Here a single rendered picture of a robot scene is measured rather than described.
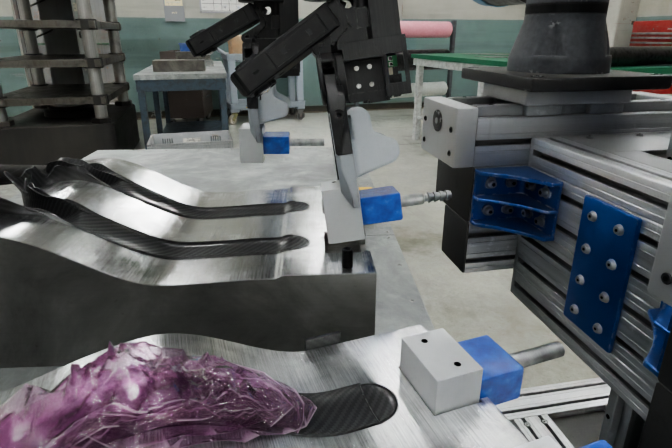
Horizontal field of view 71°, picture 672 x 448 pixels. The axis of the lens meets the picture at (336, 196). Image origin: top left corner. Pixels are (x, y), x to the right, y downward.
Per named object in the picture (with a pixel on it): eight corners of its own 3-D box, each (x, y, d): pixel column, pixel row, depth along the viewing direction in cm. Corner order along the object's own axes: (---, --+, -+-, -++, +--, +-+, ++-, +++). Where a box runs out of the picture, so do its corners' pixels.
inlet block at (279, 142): (323, 154, 78) (323, 122, 76) (324, 162, 73) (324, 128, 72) (244, 155, 77) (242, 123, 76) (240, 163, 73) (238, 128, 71)
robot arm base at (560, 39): (567, 66, 84) (577, 7, 80) (633, 73, 70) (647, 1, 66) (489, 68, 81) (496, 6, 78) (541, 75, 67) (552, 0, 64)
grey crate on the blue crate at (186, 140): (232, 148, 385) (230, 129, 380) (234, 160, 347) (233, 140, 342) (153, 152, 371) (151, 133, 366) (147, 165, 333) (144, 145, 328)
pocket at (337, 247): (364, 261, 53) (365, 230, 51) (370, 284, 48) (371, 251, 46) (323, 262, 52) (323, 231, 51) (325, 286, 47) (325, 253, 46)
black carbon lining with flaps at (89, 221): (309, 214, 62) (308, 144, 59) (310, 273, 46) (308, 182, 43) (37, 220, 60) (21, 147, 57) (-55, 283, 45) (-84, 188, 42)
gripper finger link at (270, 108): (289, 141, 69) (287, 77, 68) (248, 142, 68) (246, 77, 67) (290, 142, 72) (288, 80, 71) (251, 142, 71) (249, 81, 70)
